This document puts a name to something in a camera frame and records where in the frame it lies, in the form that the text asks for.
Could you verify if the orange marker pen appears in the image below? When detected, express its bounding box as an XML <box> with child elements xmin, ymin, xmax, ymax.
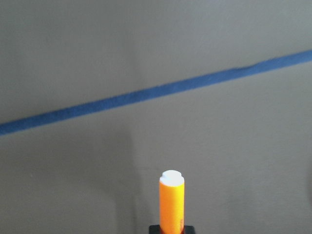
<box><xmin>159</xmin><ymin>170</ymin><xmax>185</xmax><ymax>234</ymax></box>

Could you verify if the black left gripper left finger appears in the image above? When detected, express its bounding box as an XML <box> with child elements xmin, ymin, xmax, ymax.
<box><xmin>148</xmin><ymin>225</ymin><xmax>161</xmax><ymax>234</ymax></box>

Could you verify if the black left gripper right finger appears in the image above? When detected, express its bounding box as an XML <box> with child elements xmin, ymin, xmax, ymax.
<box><xmin>182</xmin><ymin>225</ymin><xmax>195</xmax><ymax>234</ymax></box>

